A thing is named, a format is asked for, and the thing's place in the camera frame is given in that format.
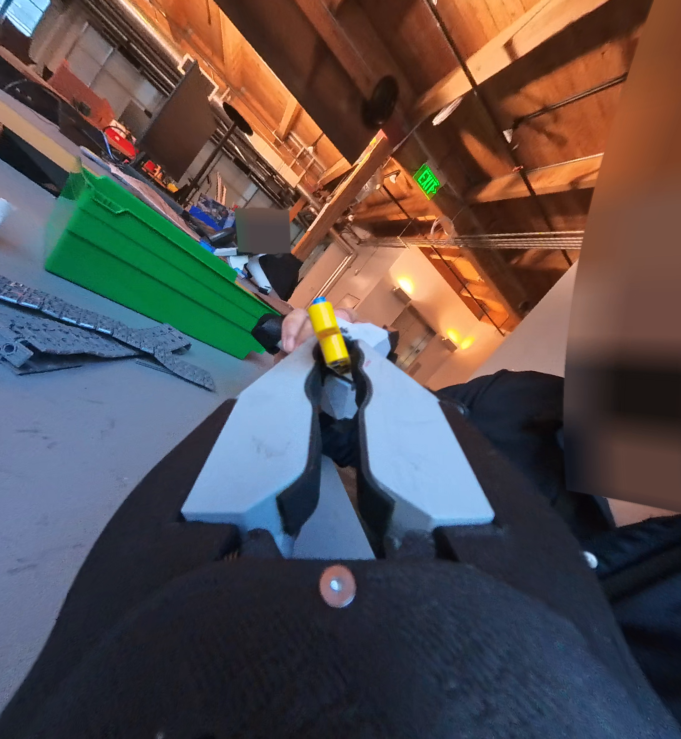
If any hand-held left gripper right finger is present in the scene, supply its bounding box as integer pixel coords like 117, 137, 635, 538
351, 341, 496, 559

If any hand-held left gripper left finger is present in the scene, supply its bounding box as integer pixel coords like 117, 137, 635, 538
180, 339, 324, 558

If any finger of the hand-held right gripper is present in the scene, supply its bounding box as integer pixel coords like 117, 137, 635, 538
320, 372, 357, 420
340, 321, 390, 361

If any long yellow toy beam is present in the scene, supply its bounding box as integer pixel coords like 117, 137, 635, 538
307, 300, 351, 371

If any grey desk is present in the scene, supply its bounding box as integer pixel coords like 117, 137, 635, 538
0, 139, 295, 739

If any person's right hand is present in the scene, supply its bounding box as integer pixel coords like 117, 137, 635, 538
281, 308, 319, 353

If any elevator door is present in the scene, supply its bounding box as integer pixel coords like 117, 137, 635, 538
389, 306, 434, 370

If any white robot model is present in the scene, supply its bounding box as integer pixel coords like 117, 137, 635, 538
228, 254, 272, 294

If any green plastic bin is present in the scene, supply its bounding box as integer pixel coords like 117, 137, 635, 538
45, 167, 280, 360

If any green exit sign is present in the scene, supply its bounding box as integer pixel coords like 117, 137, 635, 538
412, 163, 441, 201

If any long grey toy track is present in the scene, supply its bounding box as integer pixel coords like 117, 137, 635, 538
0, 264, 217, 392

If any black monitor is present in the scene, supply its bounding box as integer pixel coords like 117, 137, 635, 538
139, 60, 220, 182

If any folded grey toy track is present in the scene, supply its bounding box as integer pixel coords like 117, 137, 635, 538
0, 316, 139, 376

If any person's dark clothing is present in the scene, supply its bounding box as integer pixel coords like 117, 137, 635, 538
433, 369, 681, 739

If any workbench table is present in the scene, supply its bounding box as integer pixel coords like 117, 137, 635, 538
0, 72, 243, 278

